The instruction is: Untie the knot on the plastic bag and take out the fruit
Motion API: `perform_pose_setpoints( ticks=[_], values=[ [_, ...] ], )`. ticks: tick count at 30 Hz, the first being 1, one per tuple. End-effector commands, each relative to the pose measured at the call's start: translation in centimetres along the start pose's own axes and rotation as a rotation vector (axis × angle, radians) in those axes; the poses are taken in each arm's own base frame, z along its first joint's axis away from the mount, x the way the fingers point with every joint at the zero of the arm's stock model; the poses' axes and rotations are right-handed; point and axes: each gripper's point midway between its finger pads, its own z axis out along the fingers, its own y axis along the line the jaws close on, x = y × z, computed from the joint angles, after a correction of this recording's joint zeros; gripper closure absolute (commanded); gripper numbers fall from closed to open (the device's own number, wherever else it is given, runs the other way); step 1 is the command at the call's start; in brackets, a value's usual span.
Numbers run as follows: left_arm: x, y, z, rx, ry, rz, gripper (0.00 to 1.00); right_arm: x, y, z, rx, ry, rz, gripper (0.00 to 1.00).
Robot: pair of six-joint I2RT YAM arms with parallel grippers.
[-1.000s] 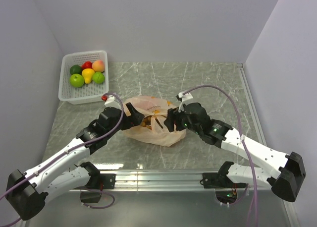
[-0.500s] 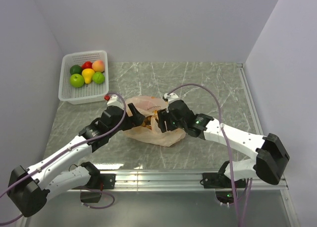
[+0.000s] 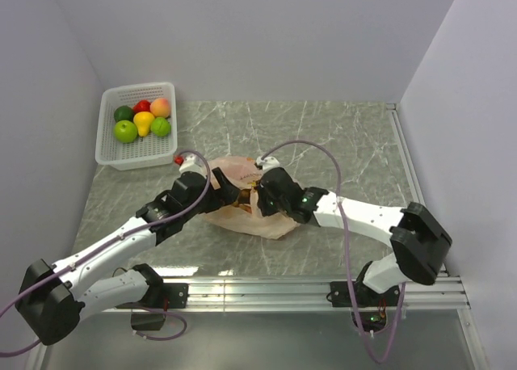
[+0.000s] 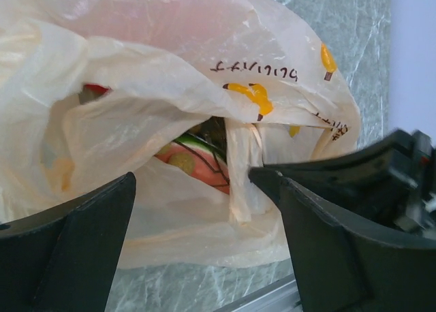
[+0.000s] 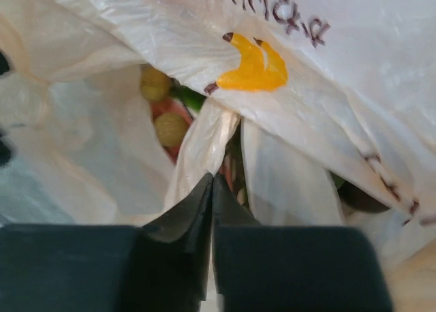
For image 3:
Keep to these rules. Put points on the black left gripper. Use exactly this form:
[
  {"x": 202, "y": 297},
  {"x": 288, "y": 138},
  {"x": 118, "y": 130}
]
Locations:
[{"x": 227, "y": 194}]

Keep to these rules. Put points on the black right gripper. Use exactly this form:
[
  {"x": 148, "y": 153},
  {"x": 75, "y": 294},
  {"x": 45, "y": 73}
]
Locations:
[{"x": 266, "y": 210}]

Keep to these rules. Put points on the translucent orange plastic bag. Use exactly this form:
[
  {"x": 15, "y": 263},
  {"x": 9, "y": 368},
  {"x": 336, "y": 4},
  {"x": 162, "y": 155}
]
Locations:
[{"x": 242, "y": 173}]

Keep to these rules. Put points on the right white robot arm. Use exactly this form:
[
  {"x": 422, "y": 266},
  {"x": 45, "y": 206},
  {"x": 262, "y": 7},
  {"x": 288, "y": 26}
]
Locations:
[{"x": 419, "y": 243}]

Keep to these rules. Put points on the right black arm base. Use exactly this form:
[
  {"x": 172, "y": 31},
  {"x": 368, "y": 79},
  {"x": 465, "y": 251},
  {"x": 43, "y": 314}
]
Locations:
[{"x": 372, "y": 306}]

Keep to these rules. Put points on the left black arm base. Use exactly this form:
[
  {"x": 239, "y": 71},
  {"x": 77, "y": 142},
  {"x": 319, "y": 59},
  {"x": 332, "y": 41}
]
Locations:
[{"x": 152, "y": 312}]

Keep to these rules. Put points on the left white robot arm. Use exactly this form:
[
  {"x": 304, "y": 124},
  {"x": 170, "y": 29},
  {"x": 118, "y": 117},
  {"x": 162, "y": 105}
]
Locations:
[{"x": 54, "y": 298}]

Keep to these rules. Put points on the light green round fruit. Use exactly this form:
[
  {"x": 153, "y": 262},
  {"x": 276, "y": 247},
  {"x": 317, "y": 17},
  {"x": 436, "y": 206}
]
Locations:
[{"x": 160, "y": 127}]

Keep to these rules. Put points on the peach fruit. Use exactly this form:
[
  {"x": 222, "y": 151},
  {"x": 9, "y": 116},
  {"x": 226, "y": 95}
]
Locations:
[{"x": 160, "y": 108}]

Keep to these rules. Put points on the red fruit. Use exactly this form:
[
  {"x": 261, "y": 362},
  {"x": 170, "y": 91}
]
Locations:
[{"x": 142, "y": 106}]

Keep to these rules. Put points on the dark green fruit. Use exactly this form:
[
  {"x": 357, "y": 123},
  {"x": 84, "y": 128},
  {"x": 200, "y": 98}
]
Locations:
[{"x": 123, "y": 113}]

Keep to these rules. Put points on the white perforated plastic basket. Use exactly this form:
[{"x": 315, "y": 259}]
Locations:
[{"x": 144, "y": 151}]

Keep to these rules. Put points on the yellow pear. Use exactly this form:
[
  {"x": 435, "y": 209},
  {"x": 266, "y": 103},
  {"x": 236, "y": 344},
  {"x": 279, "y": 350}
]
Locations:
[{"x": 143, "y": 121}]

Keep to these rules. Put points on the green apple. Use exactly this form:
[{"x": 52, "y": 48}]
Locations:
[{"x": 125, "y": 131}]

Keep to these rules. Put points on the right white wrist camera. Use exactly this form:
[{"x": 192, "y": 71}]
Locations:
[{"x": 266, "y": 163}]

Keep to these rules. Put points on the aluminium mounting rail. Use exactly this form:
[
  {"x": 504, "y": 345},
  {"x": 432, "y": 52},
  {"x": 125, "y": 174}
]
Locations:
[{"x": 276, "y": 323}]

